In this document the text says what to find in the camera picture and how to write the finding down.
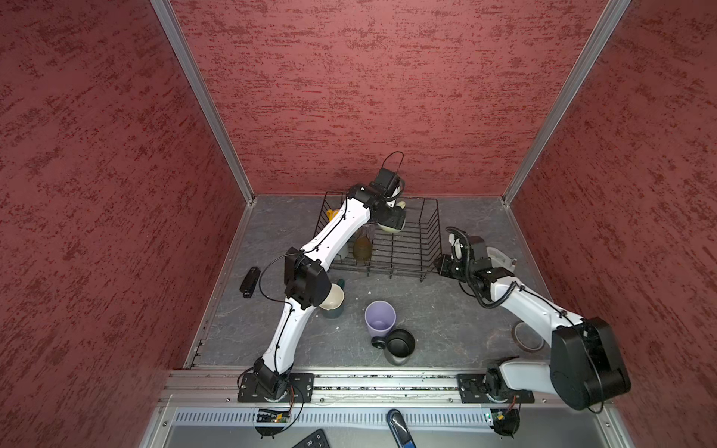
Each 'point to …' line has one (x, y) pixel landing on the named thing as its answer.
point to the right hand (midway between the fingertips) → (433, 266)
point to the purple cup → (380, 317)
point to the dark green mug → (332, 305)
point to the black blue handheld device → (400, 428)
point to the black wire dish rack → (413, 253)
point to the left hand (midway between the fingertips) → (389, 222)
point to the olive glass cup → (362, 248)
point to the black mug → (399, 345)
